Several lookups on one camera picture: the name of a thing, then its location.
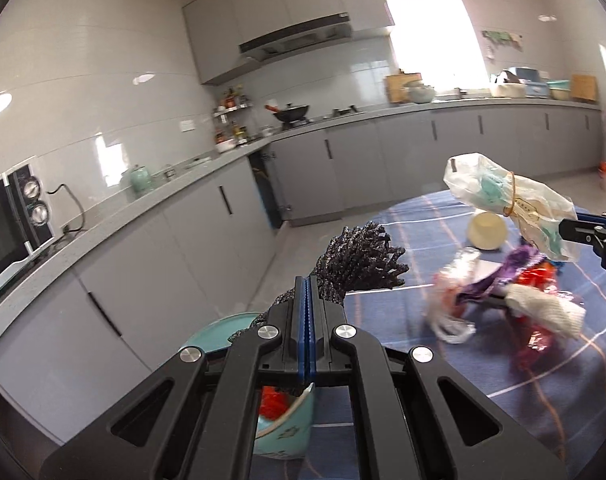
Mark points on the microwave oven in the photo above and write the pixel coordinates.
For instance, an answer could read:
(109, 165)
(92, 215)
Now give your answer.
(8, 240)

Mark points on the range hood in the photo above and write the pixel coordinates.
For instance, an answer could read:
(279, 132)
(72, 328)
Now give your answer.
(293, 37)

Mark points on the dark purple glittery scrubber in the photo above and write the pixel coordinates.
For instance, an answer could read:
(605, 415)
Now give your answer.
(358, 260)

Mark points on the wooden cutting board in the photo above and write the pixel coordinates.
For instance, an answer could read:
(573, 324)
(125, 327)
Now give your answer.
(395, 89)

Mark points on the gas stove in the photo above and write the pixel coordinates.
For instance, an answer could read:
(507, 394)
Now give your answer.
(343, 111)

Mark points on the grey base cabinets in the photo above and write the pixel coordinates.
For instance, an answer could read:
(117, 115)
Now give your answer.
(183, 250)

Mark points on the clear plastic bag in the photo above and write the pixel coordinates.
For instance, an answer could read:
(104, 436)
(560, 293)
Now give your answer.
(483, 180)

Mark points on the grey wall cabinets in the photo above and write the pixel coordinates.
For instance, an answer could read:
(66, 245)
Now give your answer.
(263, 0)

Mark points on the white plastic bag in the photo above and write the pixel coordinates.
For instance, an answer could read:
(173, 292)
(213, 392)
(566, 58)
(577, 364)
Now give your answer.
(448, 320)

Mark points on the spice rack with bottles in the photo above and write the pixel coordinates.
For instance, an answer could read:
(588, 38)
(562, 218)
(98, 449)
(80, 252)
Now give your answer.
(231, 110)

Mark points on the grey cooking pot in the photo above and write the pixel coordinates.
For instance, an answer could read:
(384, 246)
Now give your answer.
(422, 93)

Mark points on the teal ceramic jar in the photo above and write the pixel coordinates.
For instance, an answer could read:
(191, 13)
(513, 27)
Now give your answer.
(140, 182)

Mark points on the bright window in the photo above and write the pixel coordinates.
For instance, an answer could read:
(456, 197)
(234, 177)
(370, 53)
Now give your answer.
(433, 40)

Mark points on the brown wooden board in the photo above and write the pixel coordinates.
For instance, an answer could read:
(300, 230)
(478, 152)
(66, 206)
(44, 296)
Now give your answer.
(584, 88)

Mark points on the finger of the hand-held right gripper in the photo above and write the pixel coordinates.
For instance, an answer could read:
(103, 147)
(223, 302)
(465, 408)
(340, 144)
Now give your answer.
(580, 235)
(600, 217)

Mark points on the red wrapper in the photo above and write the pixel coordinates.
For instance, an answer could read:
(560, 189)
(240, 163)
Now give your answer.
(540, 275)
(272, 402)

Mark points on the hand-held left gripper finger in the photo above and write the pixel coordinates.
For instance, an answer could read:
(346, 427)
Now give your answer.
(312, 330)
(301, 330)

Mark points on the purple wrapper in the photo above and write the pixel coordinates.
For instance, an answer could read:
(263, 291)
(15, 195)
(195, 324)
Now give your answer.
(520, 260)

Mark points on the blue plaid tablecloth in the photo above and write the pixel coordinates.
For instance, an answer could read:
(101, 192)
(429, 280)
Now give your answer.
(483, 400)

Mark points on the black wok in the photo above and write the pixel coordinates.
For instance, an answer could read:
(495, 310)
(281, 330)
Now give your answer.
(290, 114)

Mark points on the teal trash bin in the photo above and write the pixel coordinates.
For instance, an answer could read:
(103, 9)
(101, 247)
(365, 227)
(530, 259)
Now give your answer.
(218, 335)

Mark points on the white basin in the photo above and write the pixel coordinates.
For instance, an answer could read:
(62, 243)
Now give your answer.
(507, 90)

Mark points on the teal plastic basin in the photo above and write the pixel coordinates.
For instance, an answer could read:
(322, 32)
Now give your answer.
(559, 90)

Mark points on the blue box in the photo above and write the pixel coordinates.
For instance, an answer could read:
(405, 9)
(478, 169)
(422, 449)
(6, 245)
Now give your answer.
(533, 82)

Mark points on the white wall socket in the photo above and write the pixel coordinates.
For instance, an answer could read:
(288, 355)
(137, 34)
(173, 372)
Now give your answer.
(188, 126)

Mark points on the cream paper cup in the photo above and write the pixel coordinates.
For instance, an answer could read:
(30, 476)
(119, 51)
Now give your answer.
(488, 232)

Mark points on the white bowl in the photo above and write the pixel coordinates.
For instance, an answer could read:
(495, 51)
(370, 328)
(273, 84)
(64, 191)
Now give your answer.
(225, 146)

